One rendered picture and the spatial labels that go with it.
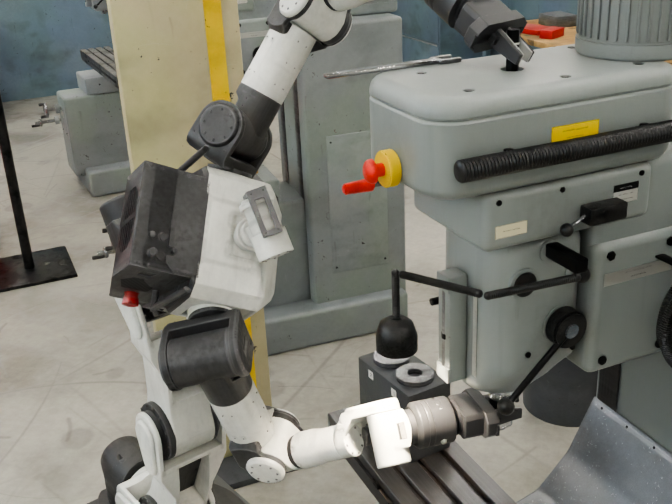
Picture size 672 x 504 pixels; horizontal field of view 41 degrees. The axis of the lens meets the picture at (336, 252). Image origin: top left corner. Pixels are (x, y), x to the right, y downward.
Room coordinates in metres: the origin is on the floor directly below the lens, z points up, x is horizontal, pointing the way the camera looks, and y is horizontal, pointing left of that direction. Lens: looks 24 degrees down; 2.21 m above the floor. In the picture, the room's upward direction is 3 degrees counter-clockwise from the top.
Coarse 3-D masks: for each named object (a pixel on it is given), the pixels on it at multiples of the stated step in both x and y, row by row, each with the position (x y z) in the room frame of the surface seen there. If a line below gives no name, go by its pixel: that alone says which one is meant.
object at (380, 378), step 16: (368, 368) 1.87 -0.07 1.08; (384, 368) 1.85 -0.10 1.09; (400, 368) 1.83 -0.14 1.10; (416, 368) 1.82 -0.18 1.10; (432, 368) 1.84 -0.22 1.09; (368, 384) 1.88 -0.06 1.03; (384, 384) 1.81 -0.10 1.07; (400, 384) 1.78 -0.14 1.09; (416, 384) 1.76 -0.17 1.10; (432, 384) 1.77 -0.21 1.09; (448, 384) 1.78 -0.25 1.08; (368, 400) 1.88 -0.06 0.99; (400, 400) 1.75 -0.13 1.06; (416, 400) 1.73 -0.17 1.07; (416, 448) 1.73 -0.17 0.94; (432, 448) 1.76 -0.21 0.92
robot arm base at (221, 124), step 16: (208, 112) 1.64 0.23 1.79; (224, 112) 1.63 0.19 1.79; (240, 112) 1.63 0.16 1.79; (192, 128) 1.64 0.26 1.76; (208, 128) 1.63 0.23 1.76; (224, 128) 1.61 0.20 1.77; (240, 128) 1.61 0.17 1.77; (192, 144) 1.64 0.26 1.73; (208, 144) 1.61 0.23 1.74; (224, 144) 1.60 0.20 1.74; (224, 160) 1.59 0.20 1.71; (240, 160) 1.65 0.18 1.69; (256, 160) 1.70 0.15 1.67
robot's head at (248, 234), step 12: (264, 204) 1.47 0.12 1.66; (252, 216) 1.46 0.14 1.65; (264, 216) 1.46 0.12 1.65; (240, 228) 1.50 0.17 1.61; (252, 228) 1.46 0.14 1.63; (240, 240) 1.49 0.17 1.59; (252, 240) 1.45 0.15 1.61; (264, 240) 1.44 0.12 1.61; (276, 240) 1.44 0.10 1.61; (288, 240) 1.45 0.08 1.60; (264, 252) 1.43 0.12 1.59; (276, 252) 1.42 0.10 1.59; (288, 252) 1.48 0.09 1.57
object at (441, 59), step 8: (440, 56) 1.53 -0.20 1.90; (448, 56) 1.54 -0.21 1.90; (392, 64) 1.48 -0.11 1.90; (400, 64) 1.48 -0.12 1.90; (408, 64) 1.48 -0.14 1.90; (416, 64) 1.49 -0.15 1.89; (424, 64) 1.50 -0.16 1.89; (440, 64) 1.50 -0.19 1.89; (336, 72) 1.44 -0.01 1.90; (344, 72) 1.44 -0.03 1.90; (352, 72) 1.44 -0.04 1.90; (360, 72) 1.45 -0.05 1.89; (368, 72) 1.46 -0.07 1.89
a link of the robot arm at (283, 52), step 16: (288, 0) 1.71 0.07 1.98; (304, 0) 1.68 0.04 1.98; (272, 16) 1.74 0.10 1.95; (288, 16) 1.70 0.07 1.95; (272, 32) 1.73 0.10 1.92; (288, 32) 1.71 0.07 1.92; (304, 32) 1.72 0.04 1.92; (272, 48) 1.71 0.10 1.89; (288, 48) 1.70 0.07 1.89; (304, 48) 1.72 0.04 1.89; (320, 48) 1.75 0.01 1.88; (256, 64) 1.71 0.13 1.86; (272, 64) 1.69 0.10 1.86; (288, 64) 1.70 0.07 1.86; (256, 80) 1.69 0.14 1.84; (272, 80) 1.68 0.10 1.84; (288, 80) 1.70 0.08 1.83; (272, 96) 1.68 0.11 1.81
